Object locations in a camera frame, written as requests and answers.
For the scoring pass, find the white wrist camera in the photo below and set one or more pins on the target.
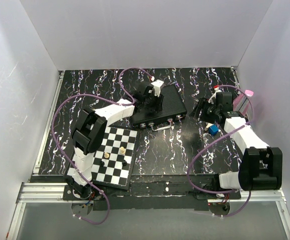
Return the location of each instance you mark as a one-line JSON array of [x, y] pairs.
[[158, 85], [212, 99]]

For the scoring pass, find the white chess pawn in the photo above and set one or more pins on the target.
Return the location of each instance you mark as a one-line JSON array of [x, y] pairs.
[[106, 155]]

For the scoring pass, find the white and blue block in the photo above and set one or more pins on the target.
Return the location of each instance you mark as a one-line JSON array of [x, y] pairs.
[[212, 129]]

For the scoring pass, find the pink metronome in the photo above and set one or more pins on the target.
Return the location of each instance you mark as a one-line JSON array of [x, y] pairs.
[[241, 103]]

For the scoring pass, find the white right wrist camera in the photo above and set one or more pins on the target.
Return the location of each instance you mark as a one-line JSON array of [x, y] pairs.
[[212, 99]]

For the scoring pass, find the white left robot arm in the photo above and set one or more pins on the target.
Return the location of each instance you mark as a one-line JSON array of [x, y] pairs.
[[89, 131]]

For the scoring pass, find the black chess piece right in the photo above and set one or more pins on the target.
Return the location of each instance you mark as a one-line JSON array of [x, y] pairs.
[[124, 163]]

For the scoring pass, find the black poker set case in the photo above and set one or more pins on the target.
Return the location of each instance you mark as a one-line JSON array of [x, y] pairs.
[[170, 109]]

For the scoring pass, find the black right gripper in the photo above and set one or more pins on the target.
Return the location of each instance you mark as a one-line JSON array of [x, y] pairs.
[[202, 103]]

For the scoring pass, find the black chess piece middle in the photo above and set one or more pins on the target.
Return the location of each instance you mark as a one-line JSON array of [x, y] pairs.
[[102, 163]]

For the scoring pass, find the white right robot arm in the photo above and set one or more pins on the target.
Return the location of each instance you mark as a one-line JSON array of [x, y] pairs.
[[261, 165]]

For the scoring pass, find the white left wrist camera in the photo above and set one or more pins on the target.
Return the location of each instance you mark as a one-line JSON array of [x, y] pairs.
[[158, 85]]

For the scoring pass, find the black white chess board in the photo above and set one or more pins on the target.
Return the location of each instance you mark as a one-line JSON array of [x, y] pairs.
[[113, 173]]

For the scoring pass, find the black chess piece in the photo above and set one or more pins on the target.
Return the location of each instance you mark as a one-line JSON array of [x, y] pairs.
[[102, 163], [124, 163]]

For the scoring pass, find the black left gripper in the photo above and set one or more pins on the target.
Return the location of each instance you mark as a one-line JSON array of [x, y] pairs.
[[158, 101]]

